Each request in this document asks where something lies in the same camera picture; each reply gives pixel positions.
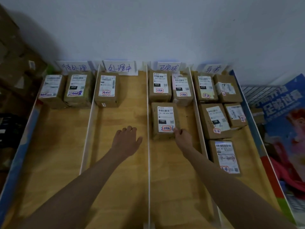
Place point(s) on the handwritten white paper sign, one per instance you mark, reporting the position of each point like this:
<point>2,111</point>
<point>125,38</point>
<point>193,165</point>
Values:
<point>212,68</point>
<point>120,67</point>
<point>74,67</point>
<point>168,68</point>

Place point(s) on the person's right forearm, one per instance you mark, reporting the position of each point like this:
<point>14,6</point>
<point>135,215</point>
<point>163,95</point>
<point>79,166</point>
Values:
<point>228,190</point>

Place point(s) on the dark black object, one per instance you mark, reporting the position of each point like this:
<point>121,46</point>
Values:
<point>10,131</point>

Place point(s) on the person's left thumb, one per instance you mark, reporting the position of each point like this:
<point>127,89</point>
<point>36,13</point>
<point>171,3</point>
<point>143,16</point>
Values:
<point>139,141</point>

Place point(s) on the colourful printed poster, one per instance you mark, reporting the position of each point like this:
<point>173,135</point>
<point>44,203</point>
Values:
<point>286,131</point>

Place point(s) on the cardboard parcel with white label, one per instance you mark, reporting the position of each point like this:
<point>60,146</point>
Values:
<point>77,89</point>
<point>107,89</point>
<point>236,115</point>
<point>182,90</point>
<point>214,121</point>
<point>164,121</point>
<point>52,90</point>
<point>205,88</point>
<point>227,89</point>
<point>159,85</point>
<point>225,157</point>

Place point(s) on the person's right hand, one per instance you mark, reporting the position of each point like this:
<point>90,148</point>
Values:
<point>184,140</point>

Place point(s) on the person's left forearm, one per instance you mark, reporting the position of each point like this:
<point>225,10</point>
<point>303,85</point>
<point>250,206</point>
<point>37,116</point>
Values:
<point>78,190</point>

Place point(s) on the person's left hand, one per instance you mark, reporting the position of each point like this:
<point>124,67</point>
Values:
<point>125,140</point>

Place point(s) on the person's right fingers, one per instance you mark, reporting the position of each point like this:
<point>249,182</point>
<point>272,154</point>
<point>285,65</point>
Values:
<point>179,131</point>

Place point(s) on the blue and white side board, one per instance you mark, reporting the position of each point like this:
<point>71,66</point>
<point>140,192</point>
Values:
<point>259,145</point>

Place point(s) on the pile of large cardboard boxes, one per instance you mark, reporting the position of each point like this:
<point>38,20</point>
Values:
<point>16,57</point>

